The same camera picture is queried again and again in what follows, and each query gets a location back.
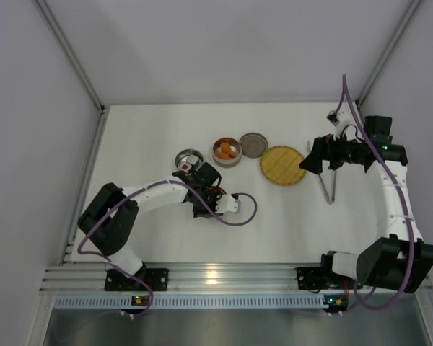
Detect sushi roll red centre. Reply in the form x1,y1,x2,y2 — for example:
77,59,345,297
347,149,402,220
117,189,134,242
179,162,193,172

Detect metal tongs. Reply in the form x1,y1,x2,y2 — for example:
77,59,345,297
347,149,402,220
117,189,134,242
316,158,337,205

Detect orange fried food piece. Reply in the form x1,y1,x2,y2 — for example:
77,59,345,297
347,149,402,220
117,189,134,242
215,151,232,160

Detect red-banded metal tin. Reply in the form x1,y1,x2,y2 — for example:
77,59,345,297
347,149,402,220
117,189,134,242
175,148,204,173

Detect sushi roll white centre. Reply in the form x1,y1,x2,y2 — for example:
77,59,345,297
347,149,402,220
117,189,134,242
186,154,201,166

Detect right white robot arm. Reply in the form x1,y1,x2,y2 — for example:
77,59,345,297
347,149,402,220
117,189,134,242
299,112,433,293

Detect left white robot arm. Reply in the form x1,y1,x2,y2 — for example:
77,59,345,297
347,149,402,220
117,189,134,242
78,163,239,279

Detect round bamboo plate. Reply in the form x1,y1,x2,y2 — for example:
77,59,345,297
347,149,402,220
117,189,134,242
259,146,307,187

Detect brown-banded metal tin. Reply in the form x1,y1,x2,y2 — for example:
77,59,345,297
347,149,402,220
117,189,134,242
212,137,242,168

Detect brown round lid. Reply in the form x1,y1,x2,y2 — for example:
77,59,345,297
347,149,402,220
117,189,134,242
239,132,268,159

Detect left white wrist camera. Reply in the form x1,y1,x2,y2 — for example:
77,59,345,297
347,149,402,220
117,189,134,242
215,194,240,215

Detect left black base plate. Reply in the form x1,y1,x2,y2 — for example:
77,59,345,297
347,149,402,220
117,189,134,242
104,268,169,292

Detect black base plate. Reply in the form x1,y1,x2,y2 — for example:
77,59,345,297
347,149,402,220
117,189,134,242
295,267,354,293
104,268,169,292

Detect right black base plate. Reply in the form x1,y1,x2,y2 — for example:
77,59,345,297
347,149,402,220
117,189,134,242
295,267,354,293

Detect aluminium mounting rail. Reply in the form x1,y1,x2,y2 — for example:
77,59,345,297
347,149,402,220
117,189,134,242
39,262,433,295

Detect slotted cable duct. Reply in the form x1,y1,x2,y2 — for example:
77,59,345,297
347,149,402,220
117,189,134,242
53,293,349,310

